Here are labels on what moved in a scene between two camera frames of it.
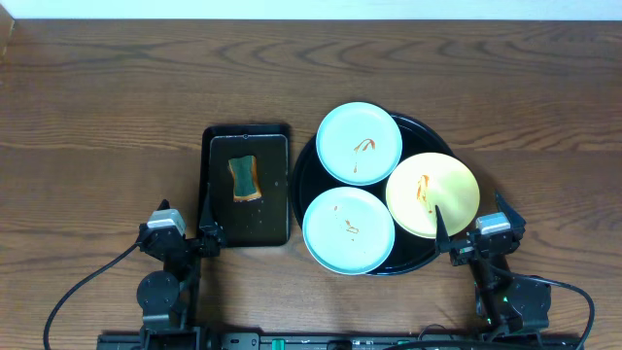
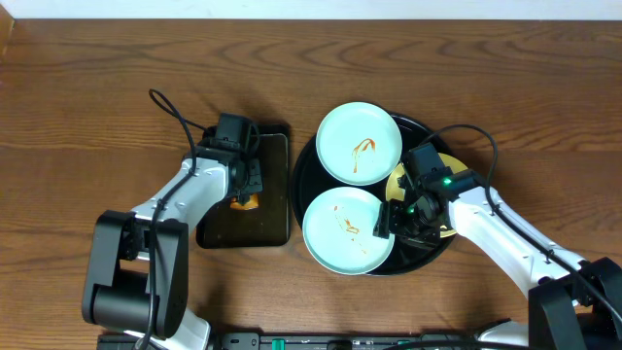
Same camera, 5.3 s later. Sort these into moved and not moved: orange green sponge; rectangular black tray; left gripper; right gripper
Moved: orange green sponge; left gripper; right gripper
Not moved: rectangular black tray
